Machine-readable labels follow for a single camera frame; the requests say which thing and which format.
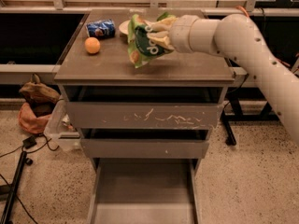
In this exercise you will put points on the black stand leg left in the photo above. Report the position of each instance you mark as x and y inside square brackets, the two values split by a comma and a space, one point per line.
[13, 187]

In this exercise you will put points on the middle grey drawer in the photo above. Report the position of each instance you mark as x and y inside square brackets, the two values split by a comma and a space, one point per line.
[141, 148]

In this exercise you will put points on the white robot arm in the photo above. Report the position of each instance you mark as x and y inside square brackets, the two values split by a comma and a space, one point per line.
[237, 38]

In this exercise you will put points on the grey drawer cabinet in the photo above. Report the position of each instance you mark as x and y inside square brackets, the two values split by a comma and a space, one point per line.
[174, 79]

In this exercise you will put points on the white bowl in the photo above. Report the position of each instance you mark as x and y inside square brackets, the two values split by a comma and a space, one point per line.
[123, 28]

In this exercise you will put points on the green rice chip bag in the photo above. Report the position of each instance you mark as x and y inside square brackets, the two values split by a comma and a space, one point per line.
[140, 49]

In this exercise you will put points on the top grey drawer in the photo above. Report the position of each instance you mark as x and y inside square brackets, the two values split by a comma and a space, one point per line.
[143, 116]

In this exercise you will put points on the black table frame right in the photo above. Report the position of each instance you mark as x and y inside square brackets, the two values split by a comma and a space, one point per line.
[233, 111]

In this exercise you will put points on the bottom grey drawer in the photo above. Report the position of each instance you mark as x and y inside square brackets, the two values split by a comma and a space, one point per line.
[144, 192]

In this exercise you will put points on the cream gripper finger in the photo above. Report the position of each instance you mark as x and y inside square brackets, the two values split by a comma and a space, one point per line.
[161, 38]
[164, 24]

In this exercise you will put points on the grey drawer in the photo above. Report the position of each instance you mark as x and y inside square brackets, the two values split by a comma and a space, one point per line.
[143, 116]
[141, 148]
[144, 192]

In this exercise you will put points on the clear plastic bin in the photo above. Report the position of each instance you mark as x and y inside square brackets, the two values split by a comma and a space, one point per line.
[60, 131]

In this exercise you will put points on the blue soda can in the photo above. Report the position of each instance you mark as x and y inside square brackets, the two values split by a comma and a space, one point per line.
[101, 29]

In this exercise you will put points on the orange fruit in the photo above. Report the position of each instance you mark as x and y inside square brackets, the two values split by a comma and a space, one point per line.
[92, 45]

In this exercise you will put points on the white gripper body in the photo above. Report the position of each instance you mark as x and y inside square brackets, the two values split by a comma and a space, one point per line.
[179, 34]

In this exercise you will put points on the black power adapter on floor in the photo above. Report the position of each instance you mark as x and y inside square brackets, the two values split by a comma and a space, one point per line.
[29, 142]

